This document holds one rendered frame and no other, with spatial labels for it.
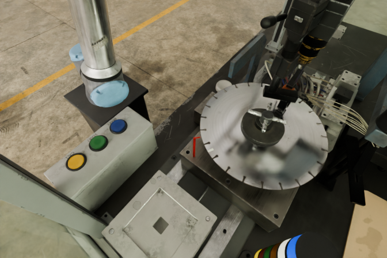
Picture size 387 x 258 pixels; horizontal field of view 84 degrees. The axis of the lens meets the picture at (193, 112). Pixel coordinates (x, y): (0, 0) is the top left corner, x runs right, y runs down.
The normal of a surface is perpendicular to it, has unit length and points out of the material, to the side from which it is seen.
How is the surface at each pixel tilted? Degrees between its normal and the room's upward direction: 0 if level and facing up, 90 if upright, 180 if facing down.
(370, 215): 0
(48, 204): 90
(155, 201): 0
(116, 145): 0
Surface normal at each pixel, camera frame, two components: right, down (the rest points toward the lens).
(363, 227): 0.01, -0.61
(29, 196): 0.79, 0.50
